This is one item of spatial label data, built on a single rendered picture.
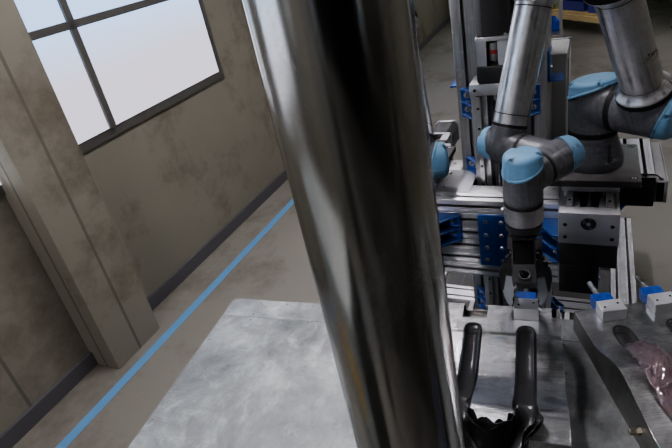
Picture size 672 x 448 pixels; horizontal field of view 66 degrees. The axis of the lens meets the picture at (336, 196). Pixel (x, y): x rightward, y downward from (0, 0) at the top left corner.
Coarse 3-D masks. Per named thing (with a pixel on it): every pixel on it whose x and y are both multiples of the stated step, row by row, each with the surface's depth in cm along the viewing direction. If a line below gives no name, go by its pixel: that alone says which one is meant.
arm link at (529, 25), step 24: (528, 0) 104; (552, 0) 104; (528, 24) 105; (528, 48) 106; (504, 72) 110; (528, 72) 108; (504, 96) 110; (528, 96) 109; (504, 120) 111; (528, 120) 112; (480, 144) 117; (504, 144) 111
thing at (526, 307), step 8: (520, 296) 116; (528, 296) 116; (536, 296) 116; (520, 304) 112; (528, 304) 112; (536, 304) 111; (520, 312) 112; (528, 312) 111; (536, 312) 110; (528, 320) 112; (536, 320) 111
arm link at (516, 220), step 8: (504, 208) 105; (504, 216) 106; (512, 216) 103; (520, 216) 101; (528, 216) 101; (536, 216) 101; (512, 224) 103; (520, 224) 102; (528, 224) 102; (536, 224) 102
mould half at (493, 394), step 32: (480, 320) 115; (512, 320) 113; (544, 320) 111; (480, 352) 107; (512, 352) 106; (544, 352) 104; (480, 384) 99; (512, 384) 98; (544, 384) 97; (480, 416) 88; (544, 416) 86
